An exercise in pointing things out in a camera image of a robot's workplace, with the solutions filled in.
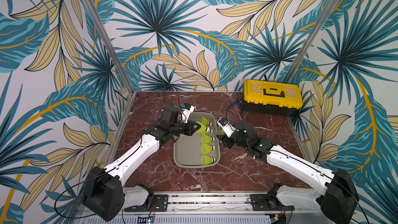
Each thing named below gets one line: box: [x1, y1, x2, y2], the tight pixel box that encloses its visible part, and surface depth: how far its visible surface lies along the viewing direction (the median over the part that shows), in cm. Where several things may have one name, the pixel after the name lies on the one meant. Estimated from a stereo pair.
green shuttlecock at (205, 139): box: [201, 133, 216, 145], surface depth 94 cm
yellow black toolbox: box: [242, 79, 304, 117], surface depth 99 cm
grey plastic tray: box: [173, 111, 221, 169], surface depth 90 cm
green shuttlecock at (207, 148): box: [201, 143, 216, 156], surface depth 90 cm
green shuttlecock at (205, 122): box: [200, 116, 213, 127], surface depth 100 cm
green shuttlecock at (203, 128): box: [195, 120, 210, 134], surface depth 80 cm
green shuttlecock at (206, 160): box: [200, 154, 216, 166], surface depth 85 cm
